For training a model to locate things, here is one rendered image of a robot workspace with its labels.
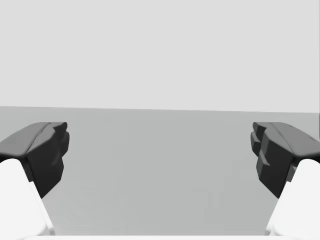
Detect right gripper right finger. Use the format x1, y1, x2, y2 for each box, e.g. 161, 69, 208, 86
250, 121, 320, 237

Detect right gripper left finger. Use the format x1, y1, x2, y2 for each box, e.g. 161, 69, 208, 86
0, 121, 71, 237

